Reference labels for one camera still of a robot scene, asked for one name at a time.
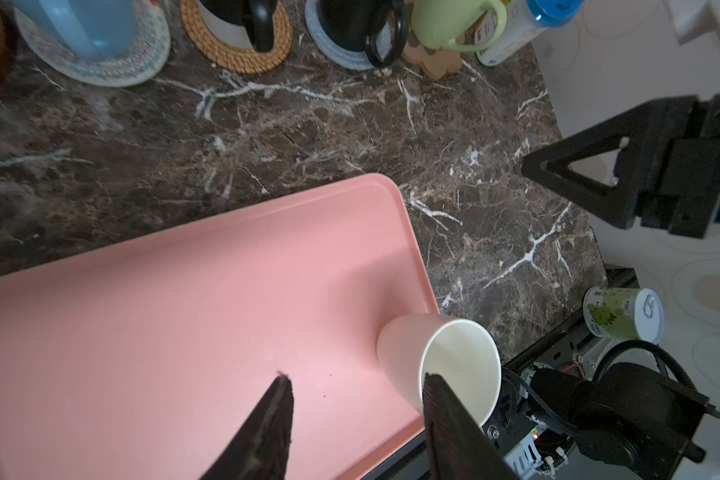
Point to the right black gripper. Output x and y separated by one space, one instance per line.
664 152

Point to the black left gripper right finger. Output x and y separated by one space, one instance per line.
456 446

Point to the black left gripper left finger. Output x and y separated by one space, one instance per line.
260 448

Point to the white mug pink handle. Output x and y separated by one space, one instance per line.
460 350

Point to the cork paw print coaster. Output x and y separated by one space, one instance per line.
434 64

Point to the blue woven round coaster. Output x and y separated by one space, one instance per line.
348 59

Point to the black mug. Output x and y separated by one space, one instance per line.
354 25
242 24

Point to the rattan woven round coaster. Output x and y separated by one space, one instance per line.
230 58

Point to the multicolour woven round coaster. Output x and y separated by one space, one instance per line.
143 60

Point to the white mug blue handle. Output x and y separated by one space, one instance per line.
92 29

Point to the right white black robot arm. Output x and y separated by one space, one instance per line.
640 410

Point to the pink tray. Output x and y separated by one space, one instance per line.
142 360

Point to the blue lidded white jar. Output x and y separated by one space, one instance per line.
527 19

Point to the green jar white lid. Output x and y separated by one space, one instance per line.
624 314

